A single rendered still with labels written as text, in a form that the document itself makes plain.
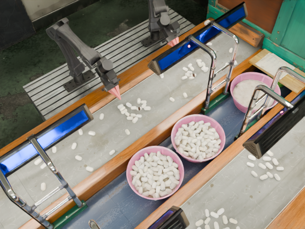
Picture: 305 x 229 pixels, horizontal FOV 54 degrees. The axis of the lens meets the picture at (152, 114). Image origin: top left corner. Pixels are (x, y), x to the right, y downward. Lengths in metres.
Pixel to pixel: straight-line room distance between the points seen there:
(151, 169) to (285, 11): 1.07
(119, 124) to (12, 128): 1.36
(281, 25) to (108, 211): 1.32
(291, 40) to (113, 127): 1.08
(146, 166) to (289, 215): 0.65
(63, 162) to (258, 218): 0.93
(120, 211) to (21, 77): 1.99
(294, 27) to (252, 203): 0.95
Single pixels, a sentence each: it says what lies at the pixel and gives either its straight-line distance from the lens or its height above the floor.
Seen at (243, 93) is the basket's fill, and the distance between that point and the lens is 1.74.
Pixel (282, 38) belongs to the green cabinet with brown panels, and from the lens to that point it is 1.88.
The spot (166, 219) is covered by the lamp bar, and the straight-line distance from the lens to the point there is 0.98.
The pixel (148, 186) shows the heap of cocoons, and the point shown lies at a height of 0.74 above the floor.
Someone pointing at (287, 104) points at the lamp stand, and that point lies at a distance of 1.25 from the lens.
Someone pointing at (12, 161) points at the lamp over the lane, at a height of 1.08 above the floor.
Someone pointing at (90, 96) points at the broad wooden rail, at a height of 0.76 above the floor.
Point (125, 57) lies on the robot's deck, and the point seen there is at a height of 0.67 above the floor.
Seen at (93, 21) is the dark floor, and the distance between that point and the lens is 3.48.
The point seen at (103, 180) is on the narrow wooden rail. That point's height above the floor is 0.74.
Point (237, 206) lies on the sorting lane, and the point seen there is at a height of 0.74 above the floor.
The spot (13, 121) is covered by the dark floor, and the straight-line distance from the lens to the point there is 2.79.
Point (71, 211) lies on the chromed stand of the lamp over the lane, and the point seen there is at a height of 0.71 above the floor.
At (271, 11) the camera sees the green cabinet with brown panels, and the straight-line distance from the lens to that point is 1.86.
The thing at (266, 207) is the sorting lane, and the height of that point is 0.74.
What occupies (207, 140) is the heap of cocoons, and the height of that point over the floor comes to 0.74.
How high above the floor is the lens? 2.05
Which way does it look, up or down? 55 degrees down
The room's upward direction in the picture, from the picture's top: 5 degrees counter-clockwise
